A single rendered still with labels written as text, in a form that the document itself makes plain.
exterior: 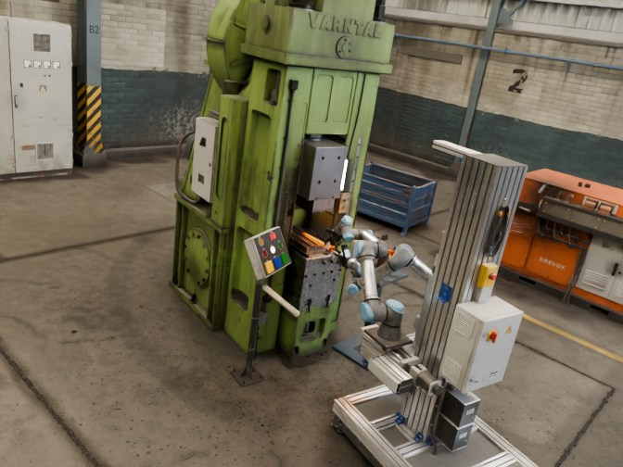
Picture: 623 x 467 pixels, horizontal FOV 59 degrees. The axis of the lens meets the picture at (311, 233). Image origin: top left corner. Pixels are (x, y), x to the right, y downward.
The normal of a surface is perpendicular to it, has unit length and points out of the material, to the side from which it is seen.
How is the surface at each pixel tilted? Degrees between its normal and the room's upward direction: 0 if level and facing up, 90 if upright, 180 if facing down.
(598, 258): 90
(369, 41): 90
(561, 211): 90
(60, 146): 90
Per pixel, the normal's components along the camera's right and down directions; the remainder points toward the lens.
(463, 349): -0.84, 0.07
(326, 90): 0.59, 0.36
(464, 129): -0.67, 0.17
